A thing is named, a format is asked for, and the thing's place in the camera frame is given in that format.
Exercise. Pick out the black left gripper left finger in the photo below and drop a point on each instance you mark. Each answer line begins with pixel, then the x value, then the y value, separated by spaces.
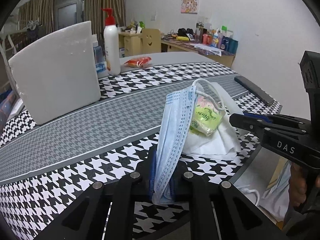
pixel 105 211

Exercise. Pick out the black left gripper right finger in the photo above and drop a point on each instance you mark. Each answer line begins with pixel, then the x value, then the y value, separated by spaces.
pixel 219 211

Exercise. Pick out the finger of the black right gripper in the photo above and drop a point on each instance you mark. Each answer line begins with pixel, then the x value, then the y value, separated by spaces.
pixel 246 122
pixel 275 118

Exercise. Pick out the white paper tissue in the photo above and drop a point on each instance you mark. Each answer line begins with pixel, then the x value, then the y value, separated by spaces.
pixel 224 143

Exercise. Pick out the green tissue pack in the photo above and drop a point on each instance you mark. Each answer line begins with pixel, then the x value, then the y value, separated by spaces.
pixel 207 116

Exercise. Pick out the blue surgical face mask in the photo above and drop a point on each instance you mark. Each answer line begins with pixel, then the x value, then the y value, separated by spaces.
pixel 176 120

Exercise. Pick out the person right hand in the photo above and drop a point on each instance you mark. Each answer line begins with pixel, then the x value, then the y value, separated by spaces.
pixel 297 186

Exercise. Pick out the black remote control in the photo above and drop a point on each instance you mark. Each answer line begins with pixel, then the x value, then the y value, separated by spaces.
pixel 254 89

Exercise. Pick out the houndstooth table cloth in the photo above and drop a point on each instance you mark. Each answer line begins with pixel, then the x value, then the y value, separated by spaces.
pixel 45 167

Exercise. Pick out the red snack packet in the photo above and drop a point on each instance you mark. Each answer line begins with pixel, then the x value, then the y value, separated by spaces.
pixel 138 62

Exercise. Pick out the wooden smiley chair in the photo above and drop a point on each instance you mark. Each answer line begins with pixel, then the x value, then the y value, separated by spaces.
pixel 151 41

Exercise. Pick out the anime girl poster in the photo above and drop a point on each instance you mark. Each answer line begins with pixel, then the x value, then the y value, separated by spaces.
pixel 190 6

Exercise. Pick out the white foam box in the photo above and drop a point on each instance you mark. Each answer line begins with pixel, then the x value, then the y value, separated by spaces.
pixel 56 74

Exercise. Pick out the wooden desk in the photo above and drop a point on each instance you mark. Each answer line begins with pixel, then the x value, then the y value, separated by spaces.
pixel 132 45

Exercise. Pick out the white pump lotion bottle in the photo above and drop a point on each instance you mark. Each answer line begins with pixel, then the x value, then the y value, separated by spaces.
pixel 111 41

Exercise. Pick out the brown curtain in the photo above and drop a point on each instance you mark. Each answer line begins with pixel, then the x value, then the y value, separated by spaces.
pixel 93 11

